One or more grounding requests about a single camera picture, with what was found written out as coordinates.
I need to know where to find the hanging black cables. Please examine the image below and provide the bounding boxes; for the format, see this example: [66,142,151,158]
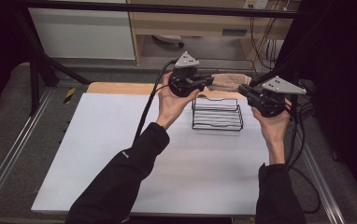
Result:
[249,15,281,71]

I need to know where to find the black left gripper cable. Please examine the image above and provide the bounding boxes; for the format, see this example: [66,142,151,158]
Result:
[133,59,179,145]

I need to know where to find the black wire basket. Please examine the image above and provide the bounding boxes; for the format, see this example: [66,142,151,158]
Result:
[191,96,245,132]

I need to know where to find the white cabinet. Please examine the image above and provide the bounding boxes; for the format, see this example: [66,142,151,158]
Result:
[28,7,136,61]

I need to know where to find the white wall outlet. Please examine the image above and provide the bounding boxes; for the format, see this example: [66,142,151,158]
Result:
[243,0,270,10]

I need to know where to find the yellow black striped tape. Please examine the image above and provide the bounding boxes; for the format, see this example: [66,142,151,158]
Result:
[63,87,77,105]

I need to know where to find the beige fluffy towel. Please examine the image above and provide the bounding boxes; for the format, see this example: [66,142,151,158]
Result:
[207,73,252,93]

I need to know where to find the black metal frame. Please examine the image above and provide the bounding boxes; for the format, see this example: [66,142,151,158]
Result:
[9,0,306,117]

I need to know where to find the person's left hand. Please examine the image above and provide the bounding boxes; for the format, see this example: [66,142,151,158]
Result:
[155,72,203,131]

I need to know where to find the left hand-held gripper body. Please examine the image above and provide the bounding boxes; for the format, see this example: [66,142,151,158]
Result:
[167,50,201,98]

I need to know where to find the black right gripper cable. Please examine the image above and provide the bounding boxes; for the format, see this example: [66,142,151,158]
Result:
[285,102,322,215]

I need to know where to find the aluminium rail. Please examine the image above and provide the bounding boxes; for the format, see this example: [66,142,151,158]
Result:
[301,143,347,224]
[0,88,55,216]

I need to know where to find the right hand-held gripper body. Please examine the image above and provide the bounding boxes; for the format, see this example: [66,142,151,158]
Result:
[250,75,307,119]

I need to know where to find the wooden desk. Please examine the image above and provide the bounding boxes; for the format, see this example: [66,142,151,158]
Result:
[126,0,296,66]

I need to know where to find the person's right hand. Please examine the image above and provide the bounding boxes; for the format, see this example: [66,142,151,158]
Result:
[250,98,293,147]

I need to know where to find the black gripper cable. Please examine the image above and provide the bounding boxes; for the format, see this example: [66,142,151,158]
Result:
[285,102,322,215]
[133,59,179,145]

